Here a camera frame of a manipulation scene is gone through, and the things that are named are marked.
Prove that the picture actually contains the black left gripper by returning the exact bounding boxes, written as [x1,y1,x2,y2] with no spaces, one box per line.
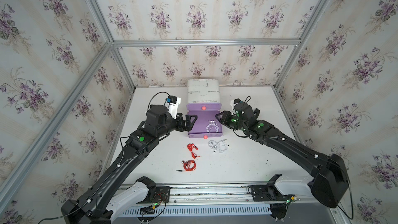
[154,112,198,139]

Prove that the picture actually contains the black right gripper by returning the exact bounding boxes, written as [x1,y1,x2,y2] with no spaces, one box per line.
[214,110,248,133]

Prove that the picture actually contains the purple drawer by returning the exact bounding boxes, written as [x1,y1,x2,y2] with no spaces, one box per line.
[188,111,223,139]
[187,102,222,111]

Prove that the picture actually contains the red earphones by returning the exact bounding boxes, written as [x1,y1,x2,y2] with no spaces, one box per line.
[187,143,201,159]
[177,160,197,172]

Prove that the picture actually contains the white earphones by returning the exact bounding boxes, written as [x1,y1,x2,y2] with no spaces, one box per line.
[208,140,229,153]
[206,120,219,133]

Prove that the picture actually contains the purple top drawer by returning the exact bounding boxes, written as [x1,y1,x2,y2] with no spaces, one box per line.
[187,102,222,111]

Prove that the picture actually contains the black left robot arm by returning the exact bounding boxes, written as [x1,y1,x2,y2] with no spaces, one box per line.
[61,105,198,224]

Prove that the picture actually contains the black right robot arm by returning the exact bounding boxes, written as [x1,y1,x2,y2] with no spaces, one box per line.
[215,99,350,208]

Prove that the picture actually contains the white drawer cabinet shell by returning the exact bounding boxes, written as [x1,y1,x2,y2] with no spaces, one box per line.
[187,79,221,104]

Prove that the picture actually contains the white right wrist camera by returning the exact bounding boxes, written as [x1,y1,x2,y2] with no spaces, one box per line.
[230,99,241,106]

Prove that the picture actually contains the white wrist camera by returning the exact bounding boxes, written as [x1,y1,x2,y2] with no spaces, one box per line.
[166,95,181,119]
[230,99,241,106]

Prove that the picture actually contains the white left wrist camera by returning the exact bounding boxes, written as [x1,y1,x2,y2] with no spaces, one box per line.
[166,95,181,119]

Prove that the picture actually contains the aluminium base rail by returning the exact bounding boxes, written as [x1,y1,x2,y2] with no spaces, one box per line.
[118,181,338,207]

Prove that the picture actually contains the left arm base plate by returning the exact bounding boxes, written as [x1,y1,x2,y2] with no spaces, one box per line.
[139,186,171,204]

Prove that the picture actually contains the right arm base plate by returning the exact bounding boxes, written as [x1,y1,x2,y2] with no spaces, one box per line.
[248,185,295,204]

